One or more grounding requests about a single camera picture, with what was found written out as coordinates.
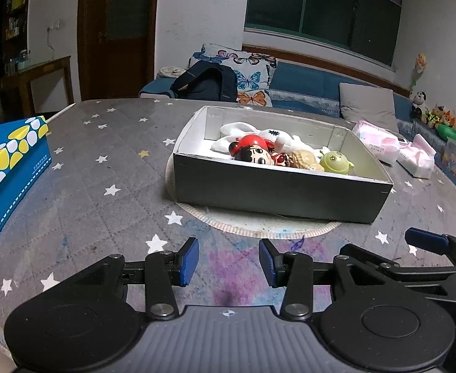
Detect black-haired doll figure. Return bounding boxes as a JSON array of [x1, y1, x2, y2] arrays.
[[234, 145, 294, 168]]

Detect grey cardboard box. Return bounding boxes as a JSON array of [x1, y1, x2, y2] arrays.
[[172, 105, 395, 225]]

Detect brown wooden door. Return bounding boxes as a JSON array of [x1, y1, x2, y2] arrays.
[[76, 0, 161, 102]]

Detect wooden side table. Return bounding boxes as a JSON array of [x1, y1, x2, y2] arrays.
[[0, 55, 75, 125]]

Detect green plastic container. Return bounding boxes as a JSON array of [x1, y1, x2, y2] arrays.
[[437, 123, 456, 141]]

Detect grey pillow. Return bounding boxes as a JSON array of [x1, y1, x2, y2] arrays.
[[339, 82, 400, 133]]

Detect black backpack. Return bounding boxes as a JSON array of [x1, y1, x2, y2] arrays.
[[171, 60, 238, 102]]

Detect round pale mat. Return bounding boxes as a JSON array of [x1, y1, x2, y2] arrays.
[[166, 155, 343, 239]]

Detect red round toy figure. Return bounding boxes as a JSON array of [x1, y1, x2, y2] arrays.
[[228, 134, 275, 156]]

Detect yellow flower plush toy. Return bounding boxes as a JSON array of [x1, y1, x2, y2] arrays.
[[410, 52, 427, 88]]

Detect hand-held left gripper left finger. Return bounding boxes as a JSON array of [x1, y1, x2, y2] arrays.
[[86, 237, 200, 321]]

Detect butterfly print pillow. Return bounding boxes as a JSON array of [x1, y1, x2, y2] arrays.
[[189, 43, 278, 107]]

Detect brown wooden wall trim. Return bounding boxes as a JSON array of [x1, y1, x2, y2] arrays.
[[241, 44, 413, 98]]

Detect white plush rabbit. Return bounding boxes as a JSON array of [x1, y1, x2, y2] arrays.
[[212, 121, 331, 156]]

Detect blue sofa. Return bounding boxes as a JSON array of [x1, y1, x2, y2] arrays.
[[139, 60, 456, 203]]

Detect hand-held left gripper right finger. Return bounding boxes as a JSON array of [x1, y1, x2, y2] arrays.
[[259, 238, 384, 318]]

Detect grey star-print bed cover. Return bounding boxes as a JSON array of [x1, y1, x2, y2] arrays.
[[0, 98, 456, 373]]

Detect blue dotted tissue box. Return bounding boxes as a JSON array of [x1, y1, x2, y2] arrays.
[[0, 116, 53, 252]]

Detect panda plush toy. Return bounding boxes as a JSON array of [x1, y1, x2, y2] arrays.
[[408, 90, 427, 123]]

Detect cream crumpled cloth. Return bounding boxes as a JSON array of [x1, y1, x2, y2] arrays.
[[157, 66, 188, 79]]

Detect yellow and black plush toy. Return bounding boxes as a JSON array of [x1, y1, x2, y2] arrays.
[[424, 105, 444, 127]]

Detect green round toy figure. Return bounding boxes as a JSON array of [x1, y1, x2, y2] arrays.
[[319, 150, 356, 175]]

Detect pink tissue packet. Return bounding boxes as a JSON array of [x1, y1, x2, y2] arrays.
[[397, 134, 437, 179], [352, 120, 401, 165]]

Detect dark window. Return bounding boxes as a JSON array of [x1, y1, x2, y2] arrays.
[[244, 0, 405, 71]]

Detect beige peanut toy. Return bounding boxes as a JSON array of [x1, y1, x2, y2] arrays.
[[290, 150, 325, 172]]

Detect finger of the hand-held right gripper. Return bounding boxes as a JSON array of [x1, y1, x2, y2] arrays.
[[404, 228, 456, 267], [340, 244, 456, 285]]

